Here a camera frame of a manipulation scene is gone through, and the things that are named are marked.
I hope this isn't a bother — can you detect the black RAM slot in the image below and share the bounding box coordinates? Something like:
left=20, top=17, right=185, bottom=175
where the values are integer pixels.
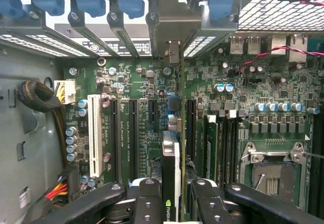
left=226, top=109, right=239, bottom=185
left=219, top=117, right=229, bottom=186

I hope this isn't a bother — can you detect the RAM stick with white label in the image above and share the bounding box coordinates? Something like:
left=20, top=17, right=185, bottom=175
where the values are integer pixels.
left=204, top=115, right=219, bottom=184

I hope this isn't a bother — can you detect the long black expansion slot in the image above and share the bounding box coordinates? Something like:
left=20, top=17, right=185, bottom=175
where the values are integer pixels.
left=186, top=99, right=197, bottom=164
left=110, top=99, right=122, bottom=184
left=128, top=99, right=139, bottom=181

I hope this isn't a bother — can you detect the CPU socket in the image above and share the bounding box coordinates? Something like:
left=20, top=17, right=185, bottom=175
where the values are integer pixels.
left=239, top=141, right=312, bottom=211

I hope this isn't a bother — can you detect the white expansion slot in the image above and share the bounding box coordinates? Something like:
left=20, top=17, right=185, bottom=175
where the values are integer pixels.
left=87, top=94, right=103, bottom=178

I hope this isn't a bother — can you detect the short black expansion slot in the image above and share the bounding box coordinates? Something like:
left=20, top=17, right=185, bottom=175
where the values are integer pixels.
left=148, top=98, right=159, bottom=123

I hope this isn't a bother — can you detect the locking lever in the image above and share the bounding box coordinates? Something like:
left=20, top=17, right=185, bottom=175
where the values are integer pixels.
left=301, top=152, right=324, bottom=159

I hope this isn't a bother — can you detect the green motherboard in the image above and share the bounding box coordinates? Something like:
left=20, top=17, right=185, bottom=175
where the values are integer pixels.
left=62, top=31, right=324, bottom=224

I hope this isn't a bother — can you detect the white power connector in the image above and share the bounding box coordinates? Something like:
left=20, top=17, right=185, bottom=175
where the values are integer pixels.
left=54, top=80, right=76, bottom=105

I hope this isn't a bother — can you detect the silver USB port block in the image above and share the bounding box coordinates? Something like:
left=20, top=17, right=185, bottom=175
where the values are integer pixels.
left=229, top=35, right=262, bottom=55

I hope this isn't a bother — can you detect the black open PC case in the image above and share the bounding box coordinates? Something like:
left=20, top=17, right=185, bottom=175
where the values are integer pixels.
left=0, top=0, right=324, bottom=224

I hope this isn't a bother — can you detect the silver network port block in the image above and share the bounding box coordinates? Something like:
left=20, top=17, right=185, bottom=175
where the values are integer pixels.
left=270, top=33, right=309, bottom=63

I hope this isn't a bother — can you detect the black connector with coloured wires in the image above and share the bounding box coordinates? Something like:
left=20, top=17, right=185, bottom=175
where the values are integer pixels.
left=44, top=165, right=79, bottom=207

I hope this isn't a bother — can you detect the black sleeved power cable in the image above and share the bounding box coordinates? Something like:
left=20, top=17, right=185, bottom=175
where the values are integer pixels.
left=16, top=81, right=63, bottom=113

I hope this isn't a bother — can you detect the twisted red black wire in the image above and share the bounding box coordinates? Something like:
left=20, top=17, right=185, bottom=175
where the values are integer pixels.
left=235, top=45, right=324, bottom=74

